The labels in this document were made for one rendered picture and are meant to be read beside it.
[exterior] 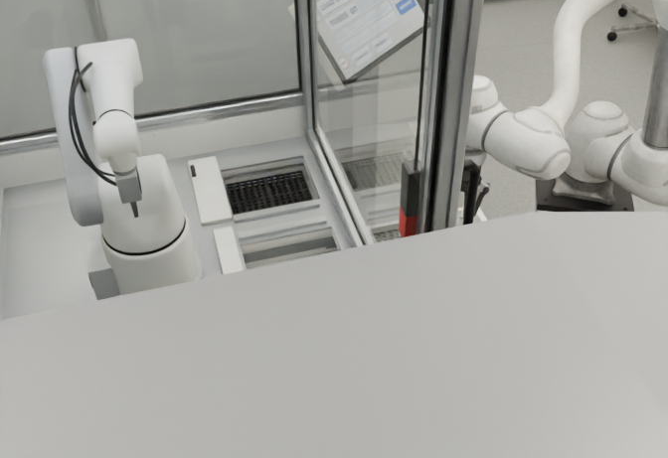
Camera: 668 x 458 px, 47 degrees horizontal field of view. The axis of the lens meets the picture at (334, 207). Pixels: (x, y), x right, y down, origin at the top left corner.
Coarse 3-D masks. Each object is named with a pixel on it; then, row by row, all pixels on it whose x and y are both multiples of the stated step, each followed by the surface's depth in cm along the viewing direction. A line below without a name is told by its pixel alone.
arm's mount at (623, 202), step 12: (540, 180) 239; (552, 180) 239; (540, 192) 235; (612, 192) 235; (624, 192) 235; (540, 204) 230; (552, 204) 230; (564, 204) 230; (576, 204) 230; (588, 204) 230; (600, 204) 230; (624, 204) 230
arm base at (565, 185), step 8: (560, 176) 237; (568, 176) 232; (560, 184) 234; (568, 184) 233; (576, 184) 231; (584, 184) 230; (592, 184) 229; (600, 184) 230; (608, 184) 232; (552, 192) 234; (560, 192) 232; (568, 192) 232; (576, 192) 232; (584, 192) 231; (592, 192) 231; (600, 192) 231; (608, 192) 231; (592, 200) 231; (600, 200) 230; (608, 200) 229
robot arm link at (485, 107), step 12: (480, 84) 163; (492, 84) 164; (480, 96) 163; (492, 96) 164; (480, 108) 164; (492, 108) 164; (504, 108) 165; (480, 120) 164; (492, 120) 162; (468, 132) 166; (480, 132) 164; (468, 144) 169; (480, 144) 165
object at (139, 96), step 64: (0, 0) 86; (64, 0) 88; (128, 0) 90; (192, 0) 92; (256, 0) 95; (320, 0) 97; (384, 0) 99; (0, 64) 91; (64, 64) 93; (128, 64) 95; (192, 64) 98; (256, 64) 100; (320, 64) 103; (384, 64) 106; (0, 128) 96; (64, 128) 99; (128, 128) 101; (192, 128) 104; (256, 128) 107; (320, 128) 110; (384, 128) 113; (0, 192) 102; (64, 192) 105; (128, 192) 108; (192, 192) 111; (256, 192) 114; (320, 192) 118; (384, 192) 121; (0, 256) 109; (64, 256) 112; (128, 256) 116; (192, 256) 119; (256, 256) 123; (0, 320) 117
